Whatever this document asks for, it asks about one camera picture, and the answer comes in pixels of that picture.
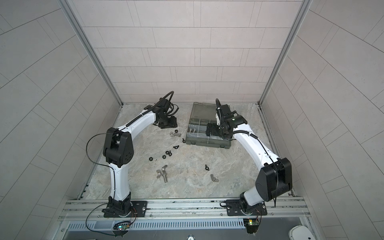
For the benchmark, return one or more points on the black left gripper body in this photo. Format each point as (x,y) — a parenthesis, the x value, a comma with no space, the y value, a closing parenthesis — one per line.
(168,122)

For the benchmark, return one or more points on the silver wing bolt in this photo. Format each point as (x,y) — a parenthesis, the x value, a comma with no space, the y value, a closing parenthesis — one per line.
(162,173)

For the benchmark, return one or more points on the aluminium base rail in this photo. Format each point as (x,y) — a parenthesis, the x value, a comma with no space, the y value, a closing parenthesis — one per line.
(167,209)

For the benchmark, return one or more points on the left circuit board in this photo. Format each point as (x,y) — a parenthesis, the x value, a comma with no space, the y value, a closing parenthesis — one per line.
(122,226)

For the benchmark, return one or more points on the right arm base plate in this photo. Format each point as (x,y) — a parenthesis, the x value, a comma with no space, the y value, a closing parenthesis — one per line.
(239,207)

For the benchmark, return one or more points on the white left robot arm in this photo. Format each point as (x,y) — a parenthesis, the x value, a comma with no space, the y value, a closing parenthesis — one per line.
(119,151)

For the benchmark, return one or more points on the circuit board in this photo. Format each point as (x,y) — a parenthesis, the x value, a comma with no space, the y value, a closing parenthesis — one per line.
(122,226)
(251,225)

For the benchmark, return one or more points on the green plastic organizer box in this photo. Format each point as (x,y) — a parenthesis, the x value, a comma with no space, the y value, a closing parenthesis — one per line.
(203,129)

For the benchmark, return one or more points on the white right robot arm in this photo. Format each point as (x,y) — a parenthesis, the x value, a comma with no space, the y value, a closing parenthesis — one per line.
(275,174)

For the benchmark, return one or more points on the right circuit board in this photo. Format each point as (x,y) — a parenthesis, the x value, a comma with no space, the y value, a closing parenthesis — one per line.
(251,225)

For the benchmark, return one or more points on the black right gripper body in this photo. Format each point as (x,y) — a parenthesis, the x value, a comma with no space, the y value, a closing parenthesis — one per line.
(218,130)

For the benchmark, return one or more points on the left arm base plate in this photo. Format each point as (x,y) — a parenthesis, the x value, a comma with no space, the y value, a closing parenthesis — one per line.
(139,208)

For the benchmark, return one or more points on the silver wing nut front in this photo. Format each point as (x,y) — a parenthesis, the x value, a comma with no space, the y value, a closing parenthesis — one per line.
(214,179)

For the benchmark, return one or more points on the white round device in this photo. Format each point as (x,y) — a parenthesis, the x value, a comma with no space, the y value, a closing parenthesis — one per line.
(301,233)

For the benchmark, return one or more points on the silver hex bolt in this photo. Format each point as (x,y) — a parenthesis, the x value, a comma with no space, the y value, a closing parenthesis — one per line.
(172,134)

